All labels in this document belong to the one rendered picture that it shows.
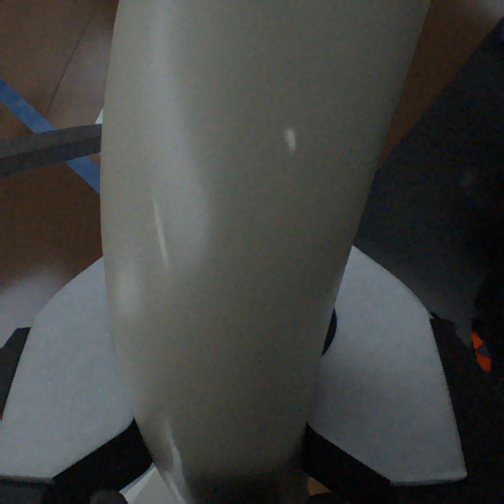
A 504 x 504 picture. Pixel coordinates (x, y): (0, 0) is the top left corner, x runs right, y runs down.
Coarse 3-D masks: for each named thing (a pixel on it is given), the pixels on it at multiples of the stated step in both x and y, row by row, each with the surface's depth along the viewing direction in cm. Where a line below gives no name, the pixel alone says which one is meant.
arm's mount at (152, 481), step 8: (152, 472) 72; (144, 480) 73; (152, 480) 70; (160, 480) 71; (136, 488) 74; (144, 488) 67; (152, 488) 68; (160, 488) 69; (128, 496) 74; (136, 496) 65; (144, 496) 66; (152, 496) 67; (160, 496) 68; (168, 496) 69
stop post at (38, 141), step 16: (80, 128) 131; (96, 128) 138; (0, 144) 99; (16, 144) 103; (32, 144) 108; (48, 144) 113; (64, 144) 119; (80, 144) 127; (96, 144) 137; (0, 160) 96; (16, 160) 102; (32, 160) 109; (48, 160) 117; (64, 160) 126; (0, 176) 100
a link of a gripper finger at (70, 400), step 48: (96, 288) 9; (48, 336) 8; (96, 336) 8; (48, 384) 7; (96, 384) 7; (0, 432) 6; (48, 432) 6; (96, 432) 6; (0, 480) 5; (48, 480) 5; (96, 480) 6
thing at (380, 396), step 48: (384, 288) 9; (336, 336) 8; (384, 336) 8; (432, 336) 8; (336, 384) 7; (384, 384) 7; (432, 384) 7; (336, 432) 6; (384, 432) 6; (432, 432) 6; (336, 480) 6; (384, 480) 5; (432, 480) 5
